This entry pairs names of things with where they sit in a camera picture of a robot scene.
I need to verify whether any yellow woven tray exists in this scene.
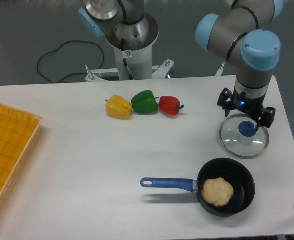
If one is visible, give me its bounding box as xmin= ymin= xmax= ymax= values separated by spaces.
xmin=0 ymin=104 xmax=42 ymax=200

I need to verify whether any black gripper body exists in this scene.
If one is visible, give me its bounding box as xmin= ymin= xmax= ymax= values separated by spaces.
xmin=231 ymin=90 xmax=265 ymax=118

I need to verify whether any yellow bell pepper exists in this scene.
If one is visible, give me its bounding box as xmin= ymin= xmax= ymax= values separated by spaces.
xmin=105 ymin=95 xmax=132 ymax=120

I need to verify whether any round beige bread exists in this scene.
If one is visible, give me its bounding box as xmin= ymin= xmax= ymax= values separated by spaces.
xmin=201 ymin=177 xmax=234 ymax=208

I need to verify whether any green bell pepper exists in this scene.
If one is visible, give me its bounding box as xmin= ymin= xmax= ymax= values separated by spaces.
xmin=131 ymin=90 xmax=158 ymax=115

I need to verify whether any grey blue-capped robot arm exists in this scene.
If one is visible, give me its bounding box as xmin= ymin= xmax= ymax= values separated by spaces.
xmin=78 ymin=0 xmax=283 ymax=128

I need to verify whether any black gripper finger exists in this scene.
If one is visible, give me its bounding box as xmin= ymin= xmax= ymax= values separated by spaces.
xmin=217 ymin=88 xmax=234 ymax=117
xmin=254 ymin=107 xmax=276 ymax=131

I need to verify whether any glass lid with blue knob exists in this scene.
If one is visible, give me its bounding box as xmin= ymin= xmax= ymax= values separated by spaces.
xmin=219 ymin=114 xmax=269 ymax=159

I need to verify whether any red bell pepper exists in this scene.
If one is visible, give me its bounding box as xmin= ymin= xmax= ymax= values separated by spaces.
xmin=158 ymin=96 xmax=184 ymax=118

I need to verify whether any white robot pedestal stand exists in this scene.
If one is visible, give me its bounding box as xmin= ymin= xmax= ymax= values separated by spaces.
xmin=84 ymin=13 xmax=225 ymax=83

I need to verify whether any black floor cable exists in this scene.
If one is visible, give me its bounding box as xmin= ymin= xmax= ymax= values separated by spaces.
xmin=37 ymin=40 xmax=105 ymax=84

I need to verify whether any black saucepan with blue handle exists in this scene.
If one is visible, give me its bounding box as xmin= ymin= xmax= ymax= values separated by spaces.
xmin=140 ymin=158 xmax=255 ymax=217

